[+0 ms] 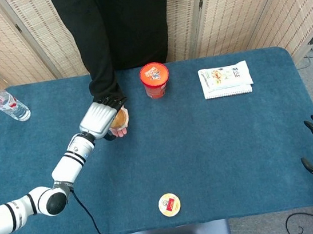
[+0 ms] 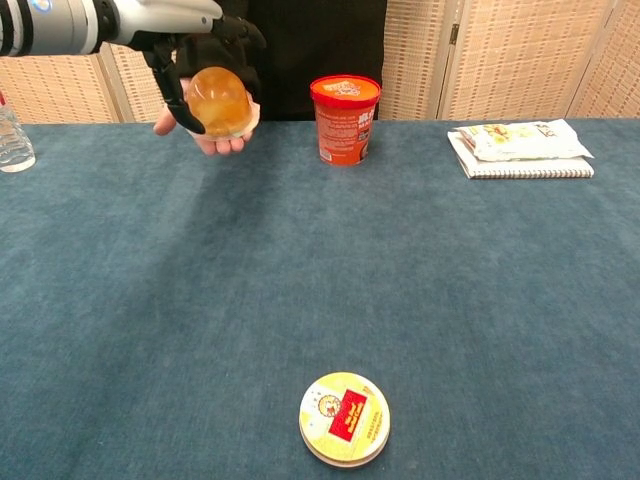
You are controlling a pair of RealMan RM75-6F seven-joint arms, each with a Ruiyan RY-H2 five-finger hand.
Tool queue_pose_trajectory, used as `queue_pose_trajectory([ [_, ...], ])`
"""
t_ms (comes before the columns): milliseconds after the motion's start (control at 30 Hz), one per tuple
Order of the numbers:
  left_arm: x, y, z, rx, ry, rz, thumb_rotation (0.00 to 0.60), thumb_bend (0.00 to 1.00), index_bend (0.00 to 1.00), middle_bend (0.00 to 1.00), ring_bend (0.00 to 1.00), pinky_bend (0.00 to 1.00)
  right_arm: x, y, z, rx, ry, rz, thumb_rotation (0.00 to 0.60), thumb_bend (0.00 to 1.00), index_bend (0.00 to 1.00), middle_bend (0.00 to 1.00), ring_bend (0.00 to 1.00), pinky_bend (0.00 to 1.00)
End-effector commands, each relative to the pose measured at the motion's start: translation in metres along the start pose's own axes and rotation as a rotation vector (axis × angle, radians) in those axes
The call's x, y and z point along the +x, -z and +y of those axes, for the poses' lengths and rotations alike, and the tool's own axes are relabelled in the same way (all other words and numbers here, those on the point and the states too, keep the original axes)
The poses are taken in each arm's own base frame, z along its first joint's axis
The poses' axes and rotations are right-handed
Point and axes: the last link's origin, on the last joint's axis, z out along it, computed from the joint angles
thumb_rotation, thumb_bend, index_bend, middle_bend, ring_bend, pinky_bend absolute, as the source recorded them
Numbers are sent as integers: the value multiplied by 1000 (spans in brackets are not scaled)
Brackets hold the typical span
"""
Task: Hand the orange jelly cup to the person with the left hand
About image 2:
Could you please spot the round yellow tin box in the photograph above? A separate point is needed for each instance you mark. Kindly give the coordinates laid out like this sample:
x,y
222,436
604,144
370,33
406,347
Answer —
x,y
345,417

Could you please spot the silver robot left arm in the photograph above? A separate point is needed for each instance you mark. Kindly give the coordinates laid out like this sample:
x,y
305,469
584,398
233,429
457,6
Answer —
x,y
47,25

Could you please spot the orange fruit jelly cup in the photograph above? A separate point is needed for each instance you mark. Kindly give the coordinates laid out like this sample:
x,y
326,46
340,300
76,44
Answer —
x,y
220,102

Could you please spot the person in black sweater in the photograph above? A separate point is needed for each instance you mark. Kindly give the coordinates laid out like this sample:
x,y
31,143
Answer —
x,y
320,45

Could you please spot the white snack packet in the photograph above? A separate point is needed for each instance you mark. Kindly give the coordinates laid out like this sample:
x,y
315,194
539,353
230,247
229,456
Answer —
x,y
525,140

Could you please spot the woven folding screen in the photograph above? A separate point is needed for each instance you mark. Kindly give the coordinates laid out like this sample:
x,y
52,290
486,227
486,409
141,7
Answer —
x,y
520,55

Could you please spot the white spiral notebook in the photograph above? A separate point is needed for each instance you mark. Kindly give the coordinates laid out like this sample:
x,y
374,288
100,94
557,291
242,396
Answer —
x,y
525,167

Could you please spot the red instant noodle cup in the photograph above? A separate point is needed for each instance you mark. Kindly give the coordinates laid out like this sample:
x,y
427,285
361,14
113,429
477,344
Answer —
x,y
345,122

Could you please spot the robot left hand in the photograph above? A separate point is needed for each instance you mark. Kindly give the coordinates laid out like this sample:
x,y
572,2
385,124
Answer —
x,y
165,30

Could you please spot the person's bare hand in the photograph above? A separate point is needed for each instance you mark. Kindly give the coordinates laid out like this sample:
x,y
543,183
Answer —
x,y
220,145

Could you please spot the clear plastic water bottle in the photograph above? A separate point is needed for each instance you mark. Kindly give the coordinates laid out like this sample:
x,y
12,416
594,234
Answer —
x,y
12,140

